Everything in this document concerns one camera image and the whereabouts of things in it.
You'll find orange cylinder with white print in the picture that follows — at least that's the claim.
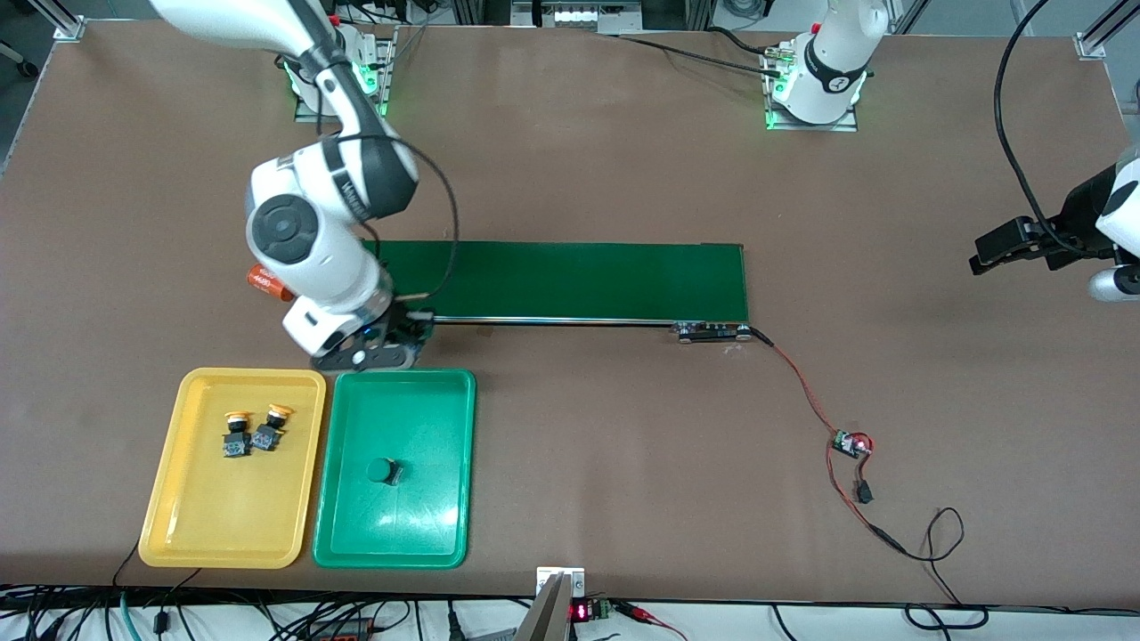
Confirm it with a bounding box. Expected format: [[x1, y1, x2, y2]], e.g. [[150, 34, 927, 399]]
[[247, 263, 295, 301]]

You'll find yellow push button switch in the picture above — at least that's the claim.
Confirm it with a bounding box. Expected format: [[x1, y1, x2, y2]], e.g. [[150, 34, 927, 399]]
[[220, 411, 253, 460], [252, 405, 295, 451]]

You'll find green plastic tray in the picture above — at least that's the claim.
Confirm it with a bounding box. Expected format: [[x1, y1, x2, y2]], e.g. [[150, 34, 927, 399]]
[[312, 367, 477, 570]]

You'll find green conveyor belt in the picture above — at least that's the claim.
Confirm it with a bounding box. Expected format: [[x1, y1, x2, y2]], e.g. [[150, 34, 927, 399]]
[[361, 238, 752, 345]]

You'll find yellow plastic tray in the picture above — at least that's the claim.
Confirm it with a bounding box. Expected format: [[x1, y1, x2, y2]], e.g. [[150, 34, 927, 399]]
[[138, 367, 328, 570]]

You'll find red clip lead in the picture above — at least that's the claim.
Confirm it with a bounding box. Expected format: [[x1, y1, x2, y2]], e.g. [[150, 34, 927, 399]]
[[615, 601, 688, 641]]

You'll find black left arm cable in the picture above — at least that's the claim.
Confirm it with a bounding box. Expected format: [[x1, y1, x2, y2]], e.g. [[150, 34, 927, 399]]
[[993, 0, 1140, 261]]

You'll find aluminium frame profile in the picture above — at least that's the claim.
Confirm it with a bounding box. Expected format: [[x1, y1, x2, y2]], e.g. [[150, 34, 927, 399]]
[[1075, 0, 1140, 61], [27, 0, 87, 41]]

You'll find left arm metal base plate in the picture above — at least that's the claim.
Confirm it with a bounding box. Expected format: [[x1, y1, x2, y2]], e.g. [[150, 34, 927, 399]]
[[764, 45, 860, 133]]

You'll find red black twisted wire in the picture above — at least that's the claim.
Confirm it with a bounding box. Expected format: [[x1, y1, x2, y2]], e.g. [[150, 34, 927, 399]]
[[751, 328, 843, 437]]

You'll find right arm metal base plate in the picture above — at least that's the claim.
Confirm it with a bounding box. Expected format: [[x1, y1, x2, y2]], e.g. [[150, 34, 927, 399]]
[[294, 27, 397, 124]]

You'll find thin red black power wire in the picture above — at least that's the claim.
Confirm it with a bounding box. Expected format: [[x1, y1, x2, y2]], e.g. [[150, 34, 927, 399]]
[[824, 436, 991, 631]]

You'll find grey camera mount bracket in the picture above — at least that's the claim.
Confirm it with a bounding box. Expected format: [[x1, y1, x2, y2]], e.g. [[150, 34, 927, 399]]
[[515, 567, 587, 641]]

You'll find aluminium frame with light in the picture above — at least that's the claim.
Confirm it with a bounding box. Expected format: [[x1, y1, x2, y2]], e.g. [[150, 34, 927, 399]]
[[450, 0, 713, 35]]

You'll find black cable on table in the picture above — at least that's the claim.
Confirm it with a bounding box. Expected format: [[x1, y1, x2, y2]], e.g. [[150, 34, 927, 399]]
[[615, 25, 794, 81]]

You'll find black cable with connector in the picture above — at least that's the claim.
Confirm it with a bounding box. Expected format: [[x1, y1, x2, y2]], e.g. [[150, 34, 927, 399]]
[[151, 568, 204, 637]]

